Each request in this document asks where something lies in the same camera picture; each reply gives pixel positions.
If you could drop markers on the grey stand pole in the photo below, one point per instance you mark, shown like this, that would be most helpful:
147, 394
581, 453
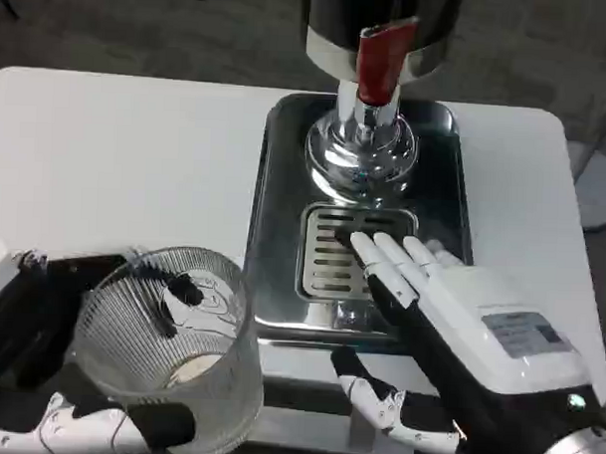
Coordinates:
597, 132

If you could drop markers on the right silver robot forearm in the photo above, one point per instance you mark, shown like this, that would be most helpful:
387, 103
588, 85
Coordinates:
581, 453

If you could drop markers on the red dispenser tap lever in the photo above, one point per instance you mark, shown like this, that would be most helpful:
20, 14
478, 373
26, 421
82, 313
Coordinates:
381, 60

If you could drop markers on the steel drip tray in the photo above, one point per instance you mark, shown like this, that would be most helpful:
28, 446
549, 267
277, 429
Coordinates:
278, 236

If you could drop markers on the steel drink dispenser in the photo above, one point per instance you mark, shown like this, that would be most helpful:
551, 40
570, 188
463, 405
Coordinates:
339, 44

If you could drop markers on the white table frame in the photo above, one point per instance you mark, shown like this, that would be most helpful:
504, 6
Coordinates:
375, 453

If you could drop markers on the round grey stand base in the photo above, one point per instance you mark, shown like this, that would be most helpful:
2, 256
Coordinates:
605, 198

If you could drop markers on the clear ribbed glass cup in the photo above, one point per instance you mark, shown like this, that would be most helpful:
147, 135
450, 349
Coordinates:
218, 383

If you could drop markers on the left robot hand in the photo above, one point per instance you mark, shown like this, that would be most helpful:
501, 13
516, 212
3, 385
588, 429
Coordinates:
26, 317

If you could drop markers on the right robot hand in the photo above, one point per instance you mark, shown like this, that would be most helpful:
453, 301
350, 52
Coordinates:
483, 343

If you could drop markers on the slotted steel drip grid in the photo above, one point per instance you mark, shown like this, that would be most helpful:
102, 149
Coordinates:
326, 267

